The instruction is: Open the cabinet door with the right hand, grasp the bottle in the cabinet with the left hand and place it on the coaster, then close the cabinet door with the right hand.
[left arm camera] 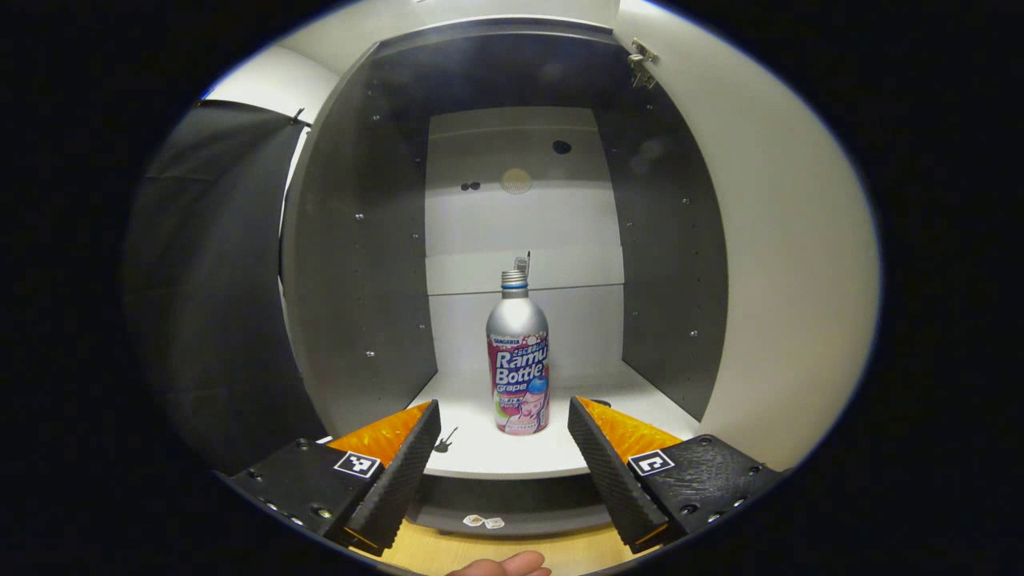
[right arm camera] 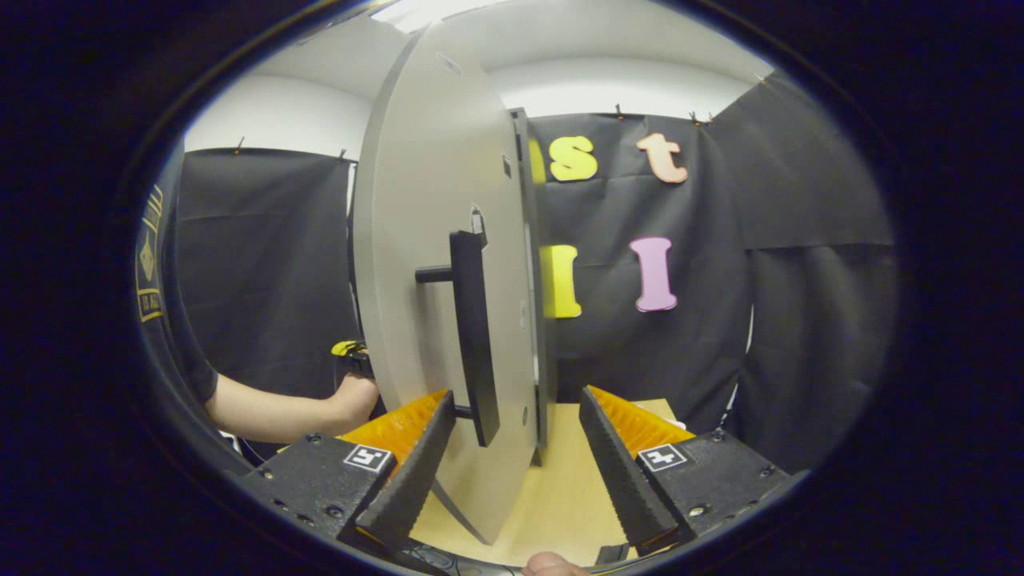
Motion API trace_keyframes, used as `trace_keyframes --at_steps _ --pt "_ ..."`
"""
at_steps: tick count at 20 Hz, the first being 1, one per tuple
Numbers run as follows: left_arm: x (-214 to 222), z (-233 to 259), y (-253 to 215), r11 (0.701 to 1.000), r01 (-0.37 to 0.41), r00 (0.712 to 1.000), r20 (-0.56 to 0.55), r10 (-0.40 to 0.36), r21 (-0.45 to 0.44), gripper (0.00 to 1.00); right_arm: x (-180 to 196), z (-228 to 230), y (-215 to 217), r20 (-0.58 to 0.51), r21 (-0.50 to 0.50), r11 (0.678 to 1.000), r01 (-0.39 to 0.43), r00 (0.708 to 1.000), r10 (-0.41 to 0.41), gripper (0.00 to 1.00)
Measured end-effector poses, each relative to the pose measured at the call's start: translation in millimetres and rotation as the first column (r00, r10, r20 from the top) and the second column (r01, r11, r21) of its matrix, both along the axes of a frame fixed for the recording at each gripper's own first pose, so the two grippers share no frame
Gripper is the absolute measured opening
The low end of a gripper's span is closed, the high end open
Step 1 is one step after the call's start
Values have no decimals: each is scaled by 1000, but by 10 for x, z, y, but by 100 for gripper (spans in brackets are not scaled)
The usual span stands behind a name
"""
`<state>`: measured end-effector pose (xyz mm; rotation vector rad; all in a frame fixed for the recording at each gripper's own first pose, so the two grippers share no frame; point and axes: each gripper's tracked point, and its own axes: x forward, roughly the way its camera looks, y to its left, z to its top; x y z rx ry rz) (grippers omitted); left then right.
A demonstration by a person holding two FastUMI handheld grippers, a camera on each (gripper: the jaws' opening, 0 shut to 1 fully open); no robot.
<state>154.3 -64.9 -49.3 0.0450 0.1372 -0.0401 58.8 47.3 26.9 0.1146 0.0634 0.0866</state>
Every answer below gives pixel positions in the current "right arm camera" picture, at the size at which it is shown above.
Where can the grey cabinet door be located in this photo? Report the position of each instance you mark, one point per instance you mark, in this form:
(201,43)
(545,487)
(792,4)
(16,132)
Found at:
(416,200)

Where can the black backdrop cloth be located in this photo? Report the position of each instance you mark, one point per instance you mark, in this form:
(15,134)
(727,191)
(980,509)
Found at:
(800,320)

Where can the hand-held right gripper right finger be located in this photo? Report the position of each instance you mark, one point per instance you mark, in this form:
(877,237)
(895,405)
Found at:
(620,480)

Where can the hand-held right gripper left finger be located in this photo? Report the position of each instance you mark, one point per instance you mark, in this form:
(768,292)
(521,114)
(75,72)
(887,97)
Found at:
(412,480)

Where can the small black bracket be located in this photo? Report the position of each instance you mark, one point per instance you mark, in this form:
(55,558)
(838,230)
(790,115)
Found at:
(612,554)

